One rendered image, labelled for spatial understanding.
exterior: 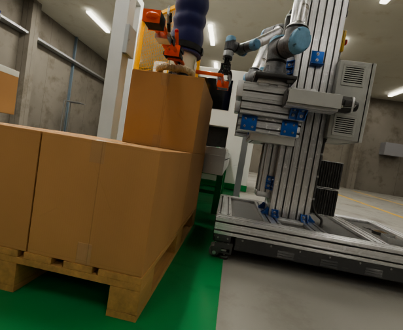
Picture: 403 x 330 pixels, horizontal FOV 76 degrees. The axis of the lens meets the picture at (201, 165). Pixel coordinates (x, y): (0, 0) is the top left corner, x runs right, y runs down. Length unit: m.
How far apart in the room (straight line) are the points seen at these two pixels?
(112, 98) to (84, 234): 2.29
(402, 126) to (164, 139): 13.03
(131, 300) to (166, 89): 1.01
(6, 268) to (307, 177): 1.54
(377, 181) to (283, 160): 11.86
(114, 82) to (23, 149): 2.17
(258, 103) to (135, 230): 1.01
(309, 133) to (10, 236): 1.56
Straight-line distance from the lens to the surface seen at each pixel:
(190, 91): 1.43
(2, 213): 1.09
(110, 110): 3.05
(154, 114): 1.45
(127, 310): 0.96
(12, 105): 3.01
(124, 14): 3.31
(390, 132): 13.73
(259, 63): 2.27
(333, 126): 1.75
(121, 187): 0.84
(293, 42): 1.51
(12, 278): 1.13
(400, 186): 14.00
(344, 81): 1.82
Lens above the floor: 0.56
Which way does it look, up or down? 3 degrees down
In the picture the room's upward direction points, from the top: 9 degrees clockwise
